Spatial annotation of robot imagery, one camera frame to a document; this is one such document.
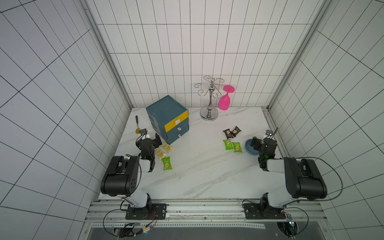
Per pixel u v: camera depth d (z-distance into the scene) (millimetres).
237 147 969
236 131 1033
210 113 1143
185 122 939
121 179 453
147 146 699
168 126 835
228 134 1029
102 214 710
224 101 999
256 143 854
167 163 891
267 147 713
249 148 888
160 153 926
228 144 975
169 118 854
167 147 952
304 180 450
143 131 795
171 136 896
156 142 858
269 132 807
